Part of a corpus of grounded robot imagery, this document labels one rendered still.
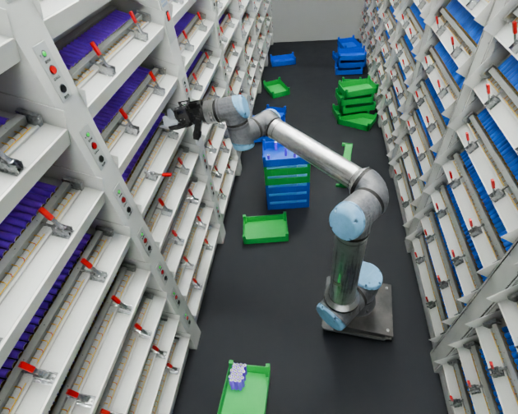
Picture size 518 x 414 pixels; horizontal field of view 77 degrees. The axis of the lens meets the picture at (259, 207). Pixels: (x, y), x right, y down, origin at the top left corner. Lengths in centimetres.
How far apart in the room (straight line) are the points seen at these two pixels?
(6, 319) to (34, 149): 35
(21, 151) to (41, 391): 53
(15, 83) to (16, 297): 45
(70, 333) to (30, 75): 61
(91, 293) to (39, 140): 43
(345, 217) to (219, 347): 111
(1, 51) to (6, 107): 18
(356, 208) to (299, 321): 100
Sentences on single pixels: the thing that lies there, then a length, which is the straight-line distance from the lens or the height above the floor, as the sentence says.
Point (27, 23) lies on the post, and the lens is 87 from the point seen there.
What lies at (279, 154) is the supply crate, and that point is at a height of 40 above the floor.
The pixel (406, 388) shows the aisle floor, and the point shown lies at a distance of 187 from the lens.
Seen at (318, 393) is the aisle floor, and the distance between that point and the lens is 179.
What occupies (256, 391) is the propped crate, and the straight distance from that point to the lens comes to 176.
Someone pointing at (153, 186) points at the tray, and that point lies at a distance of 127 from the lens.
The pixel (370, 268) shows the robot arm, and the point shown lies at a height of 39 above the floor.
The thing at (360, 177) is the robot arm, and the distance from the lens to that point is 117.
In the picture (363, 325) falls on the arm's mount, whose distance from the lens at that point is 180.
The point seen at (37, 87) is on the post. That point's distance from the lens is 88.
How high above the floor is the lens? 173
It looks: 46 degrees down
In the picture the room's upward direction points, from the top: 7 degrees counter-clockwise
